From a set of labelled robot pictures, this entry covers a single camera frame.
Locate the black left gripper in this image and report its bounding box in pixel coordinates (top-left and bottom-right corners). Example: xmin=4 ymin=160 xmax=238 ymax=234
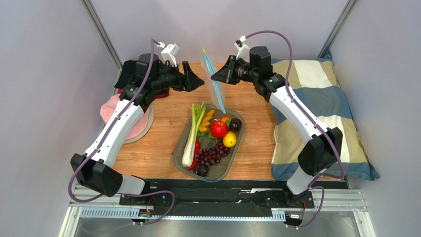
xmin=151 ymin=61 xmax=205 ymax=93

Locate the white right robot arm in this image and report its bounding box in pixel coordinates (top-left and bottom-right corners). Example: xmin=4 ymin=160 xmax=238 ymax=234
xmin=211 ymin=46 xmax=343 ymax=196

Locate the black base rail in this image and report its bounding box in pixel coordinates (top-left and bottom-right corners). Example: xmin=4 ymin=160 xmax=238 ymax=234
xmin=119 ymin=178 xmax=349 ymax=218

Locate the celery stalk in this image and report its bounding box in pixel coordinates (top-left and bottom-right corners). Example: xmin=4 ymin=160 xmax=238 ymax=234
xmin=182 ymin=102 xmax=206 ymax=167

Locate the clear zip top bag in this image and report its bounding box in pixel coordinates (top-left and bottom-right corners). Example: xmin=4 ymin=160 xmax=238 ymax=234
xmin=201 ymin=48 xmax=226 ymax=114

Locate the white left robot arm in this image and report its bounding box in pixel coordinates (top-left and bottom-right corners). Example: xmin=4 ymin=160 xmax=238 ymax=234
xmin=70 ymin=53 xmax=205 ymax=197

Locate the red chili pepper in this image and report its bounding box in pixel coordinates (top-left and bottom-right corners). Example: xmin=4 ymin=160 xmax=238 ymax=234
xmin=187 ymin=141 xmax=201 ymax=171

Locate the pink bucket hat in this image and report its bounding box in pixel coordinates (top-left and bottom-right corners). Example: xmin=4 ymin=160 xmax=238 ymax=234
xmin=100 ymin=93 xmax=151 ymax=140

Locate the aluminium frame base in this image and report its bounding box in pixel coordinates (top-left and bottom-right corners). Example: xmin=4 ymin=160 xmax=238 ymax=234
xmin=59 ymin=179 xmax=376 ymax=237

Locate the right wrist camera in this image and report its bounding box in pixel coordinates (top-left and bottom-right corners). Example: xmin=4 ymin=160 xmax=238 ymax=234
xmin=235 ymin=36 xmax=250 ymax=60

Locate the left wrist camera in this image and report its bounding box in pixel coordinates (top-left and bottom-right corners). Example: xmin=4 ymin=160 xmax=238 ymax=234
xmin=158 ymin=42 xmax=180 ymax=67

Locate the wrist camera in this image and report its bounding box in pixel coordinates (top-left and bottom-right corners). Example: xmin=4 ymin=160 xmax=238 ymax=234
xmin=235 ymin=36 xmax=250 ymax=60
xmin=158 ymin=42 xmax=180 ymax=67

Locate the dark purple plum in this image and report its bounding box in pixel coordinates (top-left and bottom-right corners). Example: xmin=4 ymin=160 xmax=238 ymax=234
xmin=229 ymin=118 xmax=242 ymax=132

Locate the purple grape bunch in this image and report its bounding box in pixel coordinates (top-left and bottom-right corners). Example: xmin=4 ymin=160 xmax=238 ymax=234
xmin=197 ymin=142 xmax=231 ymax=166

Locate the grey round plate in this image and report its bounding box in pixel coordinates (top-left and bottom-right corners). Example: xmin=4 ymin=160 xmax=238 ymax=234
xmin=124 ymin=107 xmax=154 ymax=144

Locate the grey plastic tray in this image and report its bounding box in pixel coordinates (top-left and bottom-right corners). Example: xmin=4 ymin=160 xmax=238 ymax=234
xmin=173 ymin=104 xmax=245 ymax=182

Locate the yellow lemon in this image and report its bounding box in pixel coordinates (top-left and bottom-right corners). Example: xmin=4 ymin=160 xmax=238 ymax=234
xmin=222 ymin=131 xmax=237 ymax=148

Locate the red apple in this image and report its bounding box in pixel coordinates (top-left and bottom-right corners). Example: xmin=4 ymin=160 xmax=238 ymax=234
xmin=210 ymin=120 xmax=228 ymax=139

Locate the black folded cloth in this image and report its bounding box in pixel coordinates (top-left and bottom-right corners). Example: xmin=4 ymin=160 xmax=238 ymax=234
xmin=114 ymin=60 xmax=141 ymax=89

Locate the dark mangosteen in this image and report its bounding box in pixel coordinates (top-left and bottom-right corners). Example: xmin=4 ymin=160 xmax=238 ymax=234
xmin=195 ymin=164 xmax=209 ymax=177

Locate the ginger root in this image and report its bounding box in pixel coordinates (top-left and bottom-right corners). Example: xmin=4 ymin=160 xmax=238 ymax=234
xmin=198 ymin=110 xmax=215 ymax=133

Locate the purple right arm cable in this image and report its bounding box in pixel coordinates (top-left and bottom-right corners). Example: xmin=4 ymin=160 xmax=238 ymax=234
xmin=245 ymin=30 xmax=345 ymax=230

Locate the blue beige plaid pillow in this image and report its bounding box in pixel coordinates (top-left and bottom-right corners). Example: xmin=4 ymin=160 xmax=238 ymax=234
xmin=271 ymin=52 xmax=380 ymax=181

